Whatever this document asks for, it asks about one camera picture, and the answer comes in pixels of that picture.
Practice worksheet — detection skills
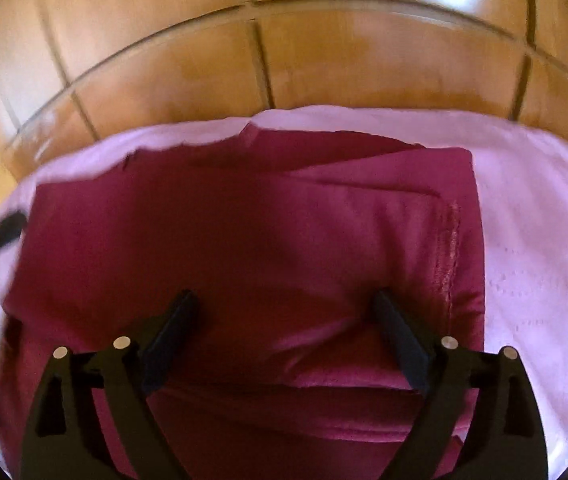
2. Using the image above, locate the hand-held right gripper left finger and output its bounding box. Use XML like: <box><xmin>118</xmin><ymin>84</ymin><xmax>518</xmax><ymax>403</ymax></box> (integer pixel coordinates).
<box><xmin>19</xmin><ymin>289</ymin><xmax>199</xmax><ymax>480</ymax></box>

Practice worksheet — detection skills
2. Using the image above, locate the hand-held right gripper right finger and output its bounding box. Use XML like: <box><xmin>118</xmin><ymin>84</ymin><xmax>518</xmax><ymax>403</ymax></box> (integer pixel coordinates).
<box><xmin>373</xmin><ymin>290</ymin><xmax>549</xmax><ymax>480</ymax></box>

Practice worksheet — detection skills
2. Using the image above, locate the dark red knit garment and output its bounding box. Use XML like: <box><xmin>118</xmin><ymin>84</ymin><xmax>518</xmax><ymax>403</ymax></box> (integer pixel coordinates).
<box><xmin>0</xmin><ymin>122</ymin><xmax>487</xmax><ymax>480</ymax></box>

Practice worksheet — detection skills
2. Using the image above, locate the pink bedspread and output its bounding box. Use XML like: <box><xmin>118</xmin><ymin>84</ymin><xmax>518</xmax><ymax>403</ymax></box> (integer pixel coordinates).
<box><xmin>0</xmin><ymin>104</ymin><xmax>568</xmax><ymax>480</ymax></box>

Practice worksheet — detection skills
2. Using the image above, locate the wooden panelled wardrobe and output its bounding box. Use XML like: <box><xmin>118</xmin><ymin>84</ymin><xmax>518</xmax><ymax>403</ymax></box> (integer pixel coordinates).
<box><xmin>0</xmin><ymin>0</ymin><xmax>568</xmax><ymax>196</ymax></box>

